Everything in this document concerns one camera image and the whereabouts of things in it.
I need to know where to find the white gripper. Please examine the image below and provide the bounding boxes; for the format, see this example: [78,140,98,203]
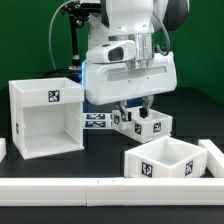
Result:
[84,52,177,122]

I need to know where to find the white drawer with knob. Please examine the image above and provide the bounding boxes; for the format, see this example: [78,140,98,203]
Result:
[124,137,207,178]
[112,107,173,143]

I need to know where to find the white drawer cabinet box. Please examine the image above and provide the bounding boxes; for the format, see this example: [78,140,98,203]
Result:
[9,78,84,159]

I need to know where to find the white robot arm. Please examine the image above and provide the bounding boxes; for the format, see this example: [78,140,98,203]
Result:
[84,0,190,121]

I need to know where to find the white marker sheet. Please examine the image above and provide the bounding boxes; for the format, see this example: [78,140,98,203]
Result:
[83,113,112,129]

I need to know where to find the white right fence bar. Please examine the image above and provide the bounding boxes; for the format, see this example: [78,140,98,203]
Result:
[198,139,224,178]

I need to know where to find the white fence bar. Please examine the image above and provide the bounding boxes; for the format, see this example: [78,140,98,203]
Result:
[0,178,224,207]
[0,138,6,162]
[198,139,224,178]

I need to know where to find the white front fence bar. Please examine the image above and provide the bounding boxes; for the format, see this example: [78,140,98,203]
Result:
[0,178,224,207]

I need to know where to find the white left fence bar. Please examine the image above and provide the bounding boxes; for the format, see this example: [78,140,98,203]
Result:
[0,138,6,162]

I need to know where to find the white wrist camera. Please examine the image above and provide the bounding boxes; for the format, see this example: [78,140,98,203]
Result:
[86,40,136,64]

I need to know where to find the grey cable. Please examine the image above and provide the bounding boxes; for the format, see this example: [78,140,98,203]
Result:
[48,0,81,70]

